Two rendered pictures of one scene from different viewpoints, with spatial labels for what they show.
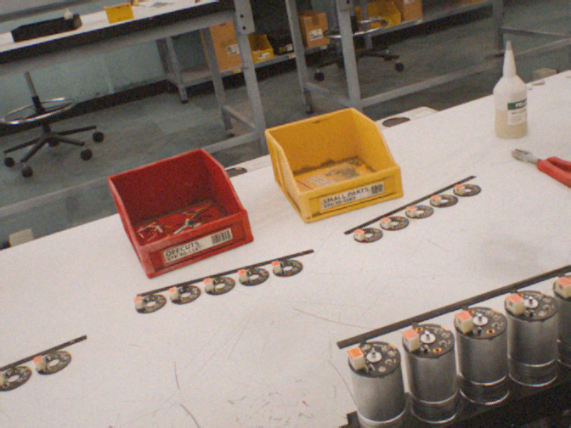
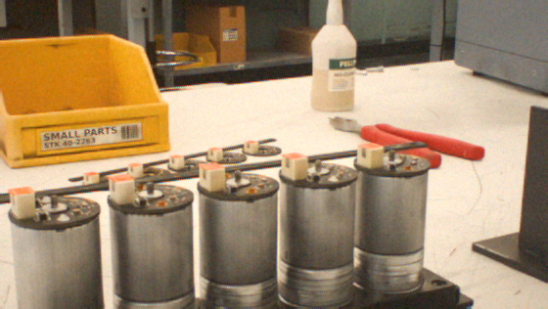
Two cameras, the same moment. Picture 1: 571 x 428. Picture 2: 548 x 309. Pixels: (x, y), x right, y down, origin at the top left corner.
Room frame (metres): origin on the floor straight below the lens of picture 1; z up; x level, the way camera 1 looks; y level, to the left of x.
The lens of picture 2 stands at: (0.00, -0.02, 0.89)
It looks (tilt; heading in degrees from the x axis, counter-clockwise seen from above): 17 degrees down; 345
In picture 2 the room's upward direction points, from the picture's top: straight up
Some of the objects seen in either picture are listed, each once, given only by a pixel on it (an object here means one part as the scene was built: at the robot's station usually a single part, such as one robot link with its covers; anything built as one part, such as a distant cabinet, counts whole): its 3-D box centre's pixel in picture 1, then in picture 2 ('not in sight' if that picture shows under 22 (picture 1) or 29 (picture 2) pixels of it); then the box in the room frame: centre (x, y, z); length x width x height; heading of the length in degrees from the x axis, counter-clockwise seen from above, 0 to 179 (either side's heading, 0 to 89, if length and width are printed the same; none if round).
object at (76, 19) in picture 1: (48, 27); not in sight; (2.62, 0.77, 0.77); 0.24 x 0.16 x 0.04; 93
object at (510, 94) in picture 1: (510, 88); (334, 42); (0.63, -0.26, 0.80); 0.03 x 0.03 x 0.10
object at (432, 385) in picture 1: (432, 379); (153, 275); (0.24, -0.05, 0.79); 0.02 x 0.02 x 0.05
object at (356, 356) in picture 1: (358, 357); (25, 201); (0.23, -0.02, 0.82); 0.01 x 0.01 x 0.01; 11
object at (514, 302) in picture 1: (517, 303); (296, 165); (0.25, -0.10, 0.82); 0.01 x 0.01 x 0.01; 11
